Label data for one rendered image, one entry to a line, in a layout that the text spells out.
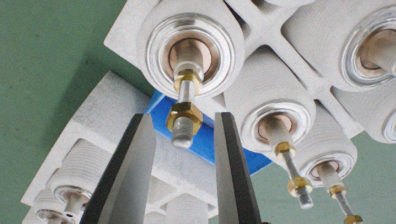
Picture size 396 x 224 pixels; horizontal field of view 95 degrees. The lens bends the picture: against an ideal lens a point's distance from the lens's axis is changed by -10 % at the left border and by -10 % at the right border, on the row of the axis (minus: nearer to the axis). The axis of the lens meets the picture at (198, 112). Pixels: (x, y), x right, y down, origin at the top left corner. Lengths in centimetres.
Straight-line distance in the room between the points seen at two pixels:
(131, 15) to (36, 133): 58
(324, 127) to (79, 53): 48
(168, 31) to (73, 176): 27
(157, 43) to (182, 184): 32
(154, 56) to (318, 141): 22
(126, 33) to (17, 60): 40
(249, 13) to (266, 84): 8
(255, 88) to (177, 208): 33
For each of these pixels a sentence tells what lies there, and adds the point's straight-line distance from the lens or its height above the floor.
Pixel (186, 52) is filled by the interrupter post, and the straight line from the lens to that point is 16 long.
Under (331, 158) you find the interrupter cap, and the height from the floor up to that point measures 25.
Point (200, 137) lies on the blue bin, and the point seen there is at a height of 7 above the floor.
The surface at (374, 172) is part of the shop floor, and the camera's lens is 97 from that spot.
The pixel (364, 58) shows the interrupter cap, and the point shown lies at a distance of 23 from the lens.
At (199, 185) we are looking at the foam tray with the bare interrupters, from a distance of 45.
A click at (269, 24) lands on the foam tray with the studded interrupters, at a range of 25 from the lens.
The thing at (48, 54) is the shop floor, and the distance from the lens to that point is 56.
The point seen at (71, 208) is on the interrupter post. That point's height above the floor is 27.
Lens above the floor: 41
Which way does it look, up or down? 53 degrees down
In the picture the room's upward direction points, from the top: 179 degrees counter-clockwise
